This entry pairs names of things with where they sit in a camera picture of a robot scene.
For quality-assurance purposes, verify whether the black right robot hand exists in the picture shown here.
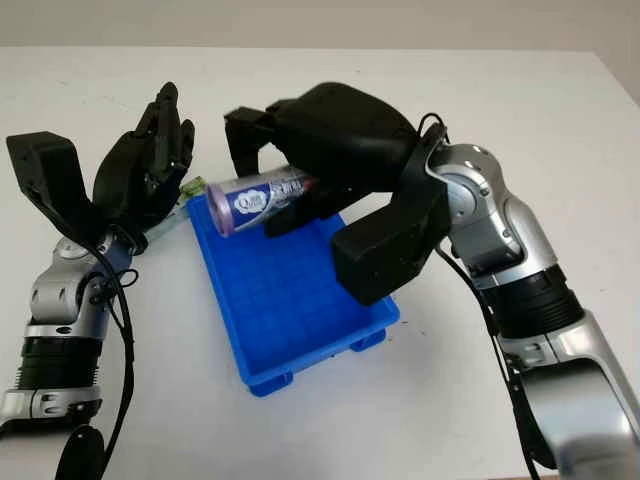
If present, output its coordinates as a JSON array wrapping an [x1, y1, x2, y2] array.
[[223, 82, 422, 239]]

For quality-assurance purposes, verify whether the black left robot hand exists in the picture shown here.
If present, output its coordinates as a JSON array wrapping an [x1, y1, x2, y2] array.
[[91, 81, 197, 252]]

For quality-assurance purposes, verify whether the green tissue packet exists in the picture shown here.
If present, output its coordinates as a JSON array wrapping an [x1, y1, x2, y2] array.
[[148, 175, 208, 242]]

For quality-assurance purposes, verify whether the blue plastic tray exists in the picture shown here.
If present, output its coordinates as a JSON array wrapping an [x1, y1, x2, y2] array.
[[185, 197, 402, 399]]

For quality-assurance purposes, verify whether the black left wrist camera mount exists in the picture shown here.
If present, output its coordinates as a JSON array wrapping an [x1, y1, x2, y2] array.
[[5, 131, 107, 247]]

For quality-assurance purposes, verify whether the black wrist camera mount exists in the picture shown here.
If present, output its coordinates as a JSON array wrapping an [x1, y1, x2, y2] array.
[[5, 131, 107, 247], [332, 125, 451, 308]]

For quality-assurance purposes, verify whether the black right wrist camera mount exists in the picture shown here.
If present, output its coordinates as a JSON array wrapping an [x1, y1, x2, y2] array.
[[332, 125, 451, 308]]

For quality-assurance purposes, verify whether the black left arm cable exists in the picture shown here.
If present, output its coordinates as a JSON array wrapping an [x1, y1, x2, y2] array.
[[82, 239, 137, 480]]

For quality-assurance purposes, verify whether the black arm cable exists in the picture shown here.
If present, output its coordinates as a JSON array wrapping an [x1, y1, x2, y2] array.
[[417, 113, 544, 480], [82, 239, 137, 480]]

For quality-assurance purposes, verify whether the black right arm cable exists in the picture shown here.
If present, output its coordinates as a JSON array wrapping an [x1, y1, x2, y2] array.
[[417, 113, 544, 480]]

